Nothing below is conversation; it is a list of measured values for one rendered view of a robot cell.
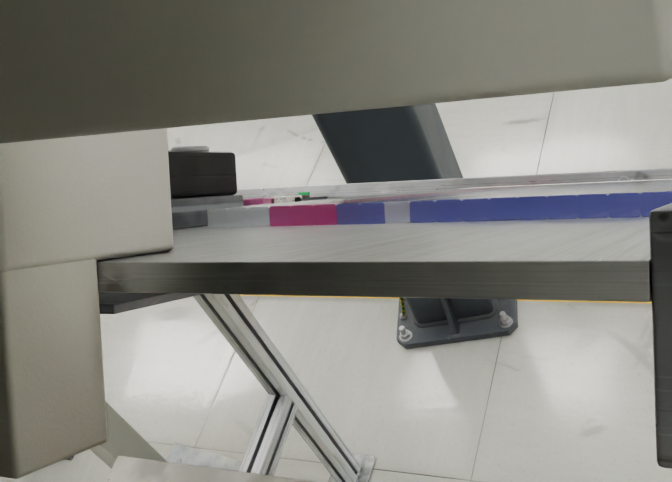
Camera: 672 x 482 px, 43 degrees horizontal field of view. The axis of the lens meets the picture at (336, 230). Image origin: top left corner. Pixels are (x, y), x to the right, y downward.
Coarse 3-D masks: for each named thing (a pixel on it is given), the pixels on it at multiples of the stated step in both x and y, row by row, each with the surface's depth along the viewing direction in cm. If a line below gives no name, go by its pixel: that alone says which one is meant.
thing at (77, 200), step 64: (0, 192) 25; (64, 192) 27; (128, 192) 29; (0, 256) 25; (64, 256) 27; (128, 256) 30; (0, 320) 25; (64, 320) 27; (0, 384) 25; (64, 384) 27; (0, 448) 25; (64, 448) 27
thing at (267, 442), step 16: (272, 400) 138; (288, 400) 138; (272, 416) 136; (288, 416) 138; (256, 432) 135; (272, 432) 134; (288, 432) 138; (256, 448) 134; (272, 448) 133; (256, 464) 131; (272, 464) 133; (368, 464) 161; (368, 480) 159
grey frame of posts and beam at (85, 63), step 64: (0, 0) 12; (64, 0) 12; (128, 0) 11; (192, 0) 11; (256, 0) 11; (320, 0) 10; (384, 0) 10; (448, 0) 10; (512, 0) 10; (576, 0) 9; (640, 0) 9; (0, 64) 13; (64, 64) 13; (128, 64) 12; (192, 64) 12; (256, 64) 12; (320, 64) 11; (384, 64) 11; (448, 64) 11; (512, 64) 10; (576, 64) 10; (640, 64) 10; (0, 128) 14; (64, 128) 14; (128, 128) 13; (256, 320) 130; (320, 448) 152
